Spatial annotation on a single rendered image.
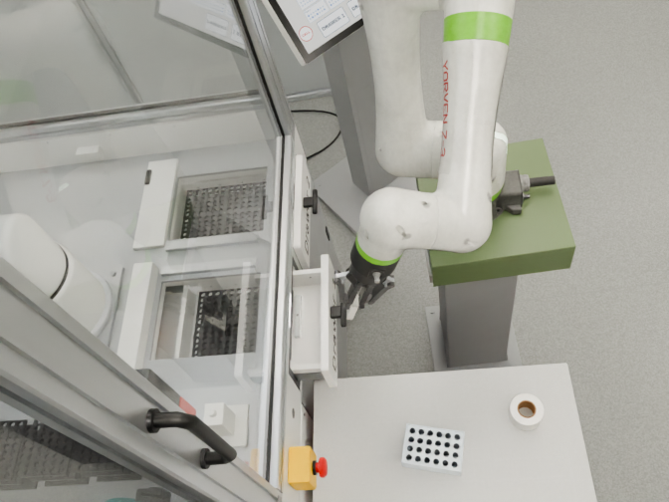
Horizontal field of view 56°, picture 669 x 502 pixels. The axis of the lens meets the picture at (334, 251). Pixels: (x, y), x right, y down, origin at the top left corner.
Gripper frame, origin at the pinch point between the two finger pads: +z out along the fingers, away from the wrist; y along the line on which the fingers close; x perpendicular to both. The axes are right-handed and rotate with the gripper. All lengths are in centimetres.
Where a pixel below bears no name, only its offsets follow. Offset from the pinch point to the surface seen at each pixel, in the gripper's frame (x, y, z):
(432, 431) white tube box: -24.9, 18.4, 7.0
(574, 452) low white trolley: -30, 47, 0
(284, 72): 163, -12, 84
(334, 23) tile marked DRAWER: 86, -4, -6
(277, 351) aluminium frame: -12.1, -16.3, -1.3
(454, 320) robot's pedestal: 19, 40, 41
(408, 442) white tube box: -26.9, 13.4, 8.7
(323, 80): 164, 7, 86
